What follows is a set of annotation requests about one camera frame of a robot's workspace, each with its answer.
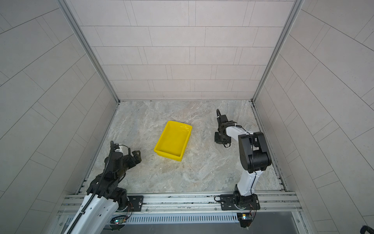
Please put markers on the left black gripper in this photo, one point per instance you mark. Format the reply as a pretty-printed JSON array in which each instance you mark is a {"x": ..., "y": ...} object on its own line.
[{"x": 134, "y": 163}]

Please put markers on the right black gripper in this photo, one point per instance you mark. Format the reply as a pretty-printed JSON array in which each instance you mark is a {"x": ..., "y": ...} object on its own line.
[{"x": 216, "y": 139}]

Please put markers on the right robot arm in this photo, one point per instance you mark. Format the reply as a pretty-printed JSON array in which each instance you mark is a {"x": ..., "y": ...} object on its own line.
[{"x": 253, "y": 154}]

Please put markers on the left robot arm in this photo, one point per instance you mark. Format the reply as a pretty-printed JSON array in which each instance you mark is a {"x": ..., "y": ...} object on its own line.
[{"x": 106, "y": 205}]

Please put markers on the yellow plastic bin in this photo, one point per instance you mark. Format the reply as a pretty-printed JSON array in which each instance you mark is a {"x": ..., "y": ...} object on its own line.
[{"x": 173, "y": 140}]

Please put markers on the white vent grille strip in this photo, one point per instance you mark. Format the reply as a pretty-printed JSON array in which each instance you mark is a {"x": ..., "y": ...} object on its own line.
[{"x": 191, "y": 218}]

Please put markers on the left controller board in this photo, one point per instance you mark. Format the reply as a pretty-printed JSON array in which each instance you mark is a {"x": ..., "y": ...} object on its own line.
[{"x": 119, "y": 220}]

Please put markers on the controller board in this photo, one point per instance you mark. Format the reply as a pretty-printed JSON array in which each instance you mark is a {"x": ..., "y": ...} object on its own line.
[
  {"x": 119, "y": 220},
  {"x": 245, "y": 219}
]

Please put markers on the right controller board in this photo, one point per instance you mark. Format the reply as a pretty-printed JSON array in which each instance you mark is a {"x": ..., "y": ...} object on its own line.
[{"x": 245, "y": 219}]

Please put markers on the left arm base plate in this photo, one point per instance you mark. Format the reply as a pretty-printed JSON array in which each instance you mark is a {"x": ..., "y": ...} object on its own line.
[{"x": 130, "y": 204}]

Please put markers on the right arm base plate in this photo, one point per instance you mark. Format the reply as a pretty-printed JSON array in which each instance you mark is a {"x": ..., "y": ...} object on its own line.
[{"x": 234, "y": 202}]

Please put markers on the aluminium mounting rail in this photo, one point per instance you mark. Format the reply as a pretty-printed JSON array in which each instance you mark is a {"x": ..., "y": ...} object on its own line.
[{"x": 169, "y": 203}]

